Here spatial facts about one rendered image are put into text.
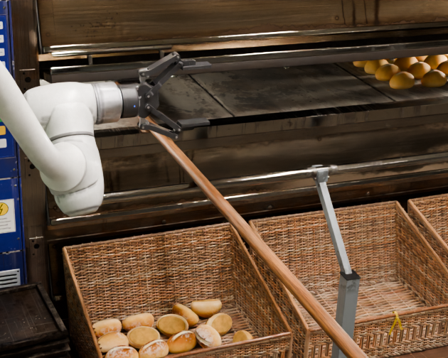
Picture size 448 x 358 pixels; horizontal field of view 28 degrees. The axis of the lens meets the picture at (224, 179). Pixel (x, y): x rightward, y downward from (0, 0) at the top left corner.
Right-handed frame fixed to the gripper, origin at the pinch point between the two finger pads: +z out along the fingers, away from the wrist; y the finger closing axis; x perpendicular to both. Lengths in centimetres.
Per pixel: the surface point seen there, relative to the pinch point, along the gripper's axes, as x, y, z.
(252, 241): 20.0, 28.9, 4.9
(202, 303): -40, 84, 17
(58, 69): -41.5, 5.1, -24.5
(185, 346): -24, 87, 6
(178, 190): -17.6, 32.4, 0.7
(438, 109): -53, 33, 106
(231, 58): -40.6, 5.5, 23.8
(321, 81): -85, 31, 78
